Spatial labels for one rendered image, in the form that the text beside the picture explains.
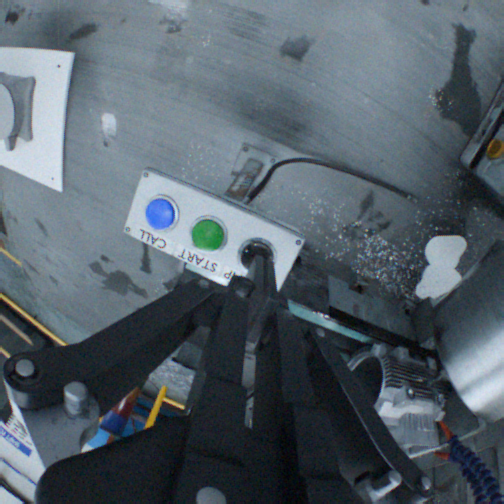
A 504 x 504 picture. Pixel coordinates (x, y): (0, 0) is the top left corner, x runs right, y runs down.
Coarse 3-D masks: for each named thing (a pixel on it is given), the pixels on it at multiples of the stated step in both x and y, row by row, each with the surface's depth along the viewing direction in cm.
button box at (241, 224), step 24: (144, 192) 23; (168, 192) 23; (192, 192) 23; (216, 192) 27; (144, 216) 24; (192, 216) 24; (216, 216) 24; (240, 216) 24; (264, 216) 26; (144, 240) 25; (168, 240) 25; (240, 240) 24; (264, 240) 24; (288, 240) 24; (192, 264) 25; (216, 264) 25; (240, 264) 25; (288, 264) 25
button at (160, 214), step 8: (160, 200) 23; (152, 208) 23; (160, 208) 23; (168, 208) 23; (152, 216) 23; (160, 216) 23; (168, 216) 23; (152, 224) 24; (160, 224) 23; (168, 224) 24
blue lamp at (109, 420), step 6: (108, 414) 47; (114, 414) 47; (102, 420) 46; (108, 420) 46; (114, 420) 46; (120, 420) 47; (126, 420) 49; (108, 426) 45; (114, 426) 45; (120, 426) 47; (120, 432) 46
